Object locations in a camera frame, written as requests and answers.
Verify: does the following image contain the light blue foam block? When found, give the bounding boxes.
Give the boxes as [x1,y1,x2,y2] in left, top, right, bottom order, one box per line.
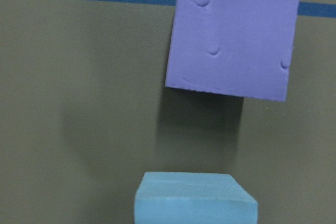
[134,172,258,223]

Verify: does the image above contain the purple foam block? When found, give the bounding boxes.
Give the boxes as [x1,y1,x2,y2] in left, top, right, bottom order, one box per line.
[165,0,299,102]

